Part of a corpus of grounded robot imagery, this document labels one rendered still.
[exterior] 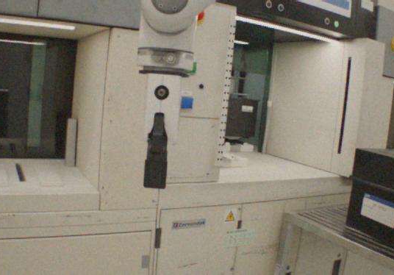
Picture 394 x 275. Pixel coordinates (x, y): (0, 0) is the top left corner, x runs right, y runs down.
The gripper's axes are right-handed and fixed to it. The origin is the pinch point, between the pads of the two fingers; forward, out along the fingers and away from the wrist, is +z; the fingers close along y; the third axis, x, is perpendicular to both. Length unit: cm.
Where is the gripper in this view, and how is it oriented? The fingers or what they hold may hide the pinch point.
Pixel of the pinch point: (155, 174)
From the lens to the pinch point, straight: 60.6
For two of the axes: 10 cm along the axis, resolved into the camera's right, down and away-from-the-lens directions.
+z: -0.9, 9.9, 1.1
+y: -0.7, -1.2, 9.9
